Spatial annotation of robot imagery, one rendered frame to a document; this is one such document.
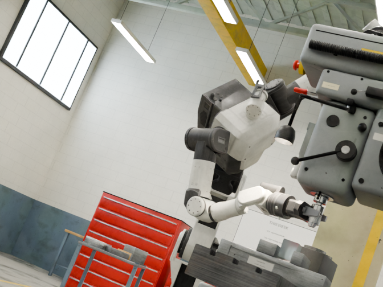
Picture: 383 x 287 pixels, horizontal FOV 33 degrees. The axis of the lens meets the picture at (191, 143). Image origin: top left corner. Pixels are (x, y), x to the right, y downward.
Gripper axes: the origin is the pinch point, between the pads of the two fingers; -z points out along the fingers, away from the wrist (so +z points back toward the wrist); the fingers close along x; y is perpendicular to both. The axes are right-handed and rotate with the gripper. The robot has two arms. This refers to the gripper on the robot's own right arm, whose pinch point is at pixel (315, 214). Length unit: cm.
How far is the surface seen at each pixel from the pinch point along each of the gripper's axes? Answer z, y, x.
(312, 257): 9.0, 12.0, 23.2
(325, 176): -4.0, -11.7, -9.2
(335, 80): 2.8, -45.2, -13.5
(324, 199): -2.0, -5.8, -1.2
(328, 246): 78, -12, 155
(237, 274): -24, 31, -63
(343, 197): -9.5, -7.8, -2.3
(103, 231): 453, 27, 322
